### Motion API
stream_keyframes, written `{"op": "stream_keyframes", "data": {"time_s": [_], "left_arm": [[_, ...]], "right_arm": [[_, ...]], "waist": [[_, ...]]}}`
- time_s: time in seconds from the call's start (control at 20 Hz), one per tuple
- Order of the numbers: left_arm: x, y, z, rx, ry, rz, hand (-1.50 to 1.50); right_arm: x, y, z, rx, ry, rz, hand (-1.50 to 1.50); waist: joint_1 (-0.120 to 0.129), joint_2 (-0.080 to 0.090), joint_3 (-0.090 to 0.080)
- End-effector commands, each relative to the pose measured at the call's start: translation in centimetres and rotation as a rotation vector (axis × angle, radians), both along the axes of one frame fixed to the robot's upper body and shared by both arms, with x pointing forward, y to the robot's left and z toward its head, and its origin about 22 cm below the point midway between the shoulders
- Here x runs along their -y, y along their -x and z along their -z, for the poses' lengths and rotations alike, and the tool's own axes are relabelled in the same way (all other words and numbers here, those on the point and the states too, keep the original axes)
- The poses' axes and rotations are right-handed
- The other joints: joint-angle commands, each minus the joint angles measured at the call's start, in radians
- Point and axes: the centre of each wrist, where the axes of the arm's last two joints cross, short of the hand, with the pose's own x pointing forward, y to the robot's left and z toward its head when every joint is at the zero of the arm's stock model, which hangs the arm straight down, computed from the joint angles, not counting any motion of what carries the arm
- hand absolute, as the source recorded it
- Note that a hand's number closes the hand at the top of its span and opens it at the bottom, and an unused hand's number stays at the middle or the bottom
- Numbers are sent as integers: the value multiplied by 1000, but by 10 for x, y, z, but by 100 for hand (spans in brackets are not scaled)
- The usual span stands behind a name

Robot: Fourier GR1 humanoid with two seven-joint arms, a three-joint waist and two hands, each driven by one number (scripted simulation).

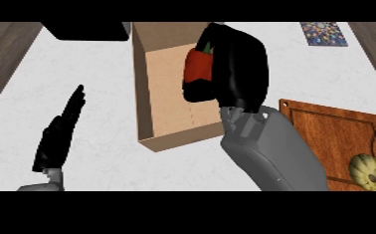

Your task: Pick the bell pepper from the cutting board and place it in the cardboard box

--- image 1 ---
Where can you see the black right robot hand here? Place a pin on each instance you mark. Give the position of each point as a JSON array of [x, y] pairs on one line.
[[243, 68]]

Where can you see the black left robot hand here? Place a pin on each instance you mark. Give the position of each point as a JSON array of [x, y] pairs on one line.
[[58, 135]]

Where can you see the red bell pepper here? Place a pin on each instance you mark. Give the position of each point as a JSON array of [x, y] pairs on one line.
[[200, 66]]

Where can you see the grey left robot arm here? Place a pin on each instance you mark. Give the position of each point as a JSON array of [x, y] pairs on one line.
[[50, 181]]

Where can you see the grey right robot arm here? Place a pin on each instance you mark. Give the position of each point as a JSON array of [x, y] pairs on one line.
[[275, 151]]

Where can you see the brown cardboard box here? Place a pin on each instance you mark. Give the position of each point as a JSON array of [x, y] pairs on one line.
[[172, 92]]

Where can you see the brown wooden cutting board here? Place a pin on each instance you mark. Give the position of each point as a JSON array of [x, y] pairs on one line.
[[333, 145]]

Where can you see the black appliance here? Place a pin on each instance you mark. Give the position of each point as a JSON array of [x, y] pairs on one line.
[[88, 30]]

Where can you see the pale yellow-green squash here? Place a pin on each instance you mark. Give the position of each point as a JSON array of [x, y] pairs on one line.
[[365, 171]]

